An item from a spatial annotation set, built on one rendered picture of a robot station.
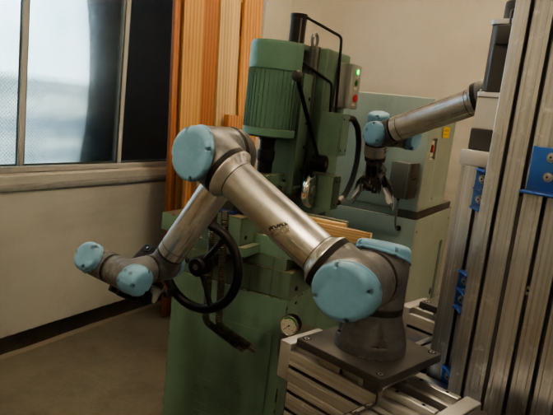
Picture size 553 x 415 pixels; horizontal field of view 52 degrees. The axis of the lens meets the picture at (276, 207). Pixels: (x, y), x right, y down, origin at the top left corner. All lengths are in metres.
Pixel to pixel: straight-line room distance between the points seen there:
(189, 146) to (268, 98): 0.72
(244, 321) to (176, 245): 0.53
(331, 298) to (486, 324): 0.36
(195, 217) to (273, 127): 0.57
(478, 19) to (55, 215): 2.83
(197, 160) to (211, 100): 2.45
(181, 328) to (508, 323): 1.17
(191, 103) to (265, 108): 1.57
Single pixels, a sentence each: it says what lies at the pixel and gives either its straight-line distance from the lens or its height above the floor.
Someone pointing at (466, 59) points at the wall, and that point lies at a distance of 4.07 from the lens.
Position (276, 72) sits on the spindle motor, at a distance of 1.87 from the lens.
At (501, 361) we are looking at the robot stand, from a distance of 1.27.
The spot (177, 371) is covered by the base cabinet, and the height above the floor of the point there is 0.35.
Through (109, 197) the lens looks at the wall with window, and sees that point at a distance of 3.23.
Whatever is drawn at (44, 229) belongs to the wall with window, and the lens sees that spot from 2.99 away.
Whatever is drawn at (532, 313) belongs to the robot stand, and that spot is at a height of 0.96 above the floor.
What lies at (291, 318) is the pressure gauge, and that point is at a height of 0.69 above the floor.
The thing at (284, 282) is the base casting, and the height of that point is 0.77.
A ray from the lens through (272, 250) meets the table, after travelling 1.79.
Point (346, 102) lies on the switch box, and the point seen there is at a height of 1.34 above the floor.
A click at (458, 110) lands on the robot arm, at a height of 1.34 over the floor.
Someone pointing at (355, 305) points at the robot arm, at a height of 0.97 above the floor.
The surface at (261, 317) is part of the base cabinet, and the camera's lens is 1.86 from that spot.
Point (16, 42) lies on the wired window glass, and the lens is 2.89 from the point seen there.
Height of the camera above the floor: 1.29
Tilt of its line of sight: 10 degrees down
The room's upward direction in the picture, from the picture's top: 7 degrees clockwise
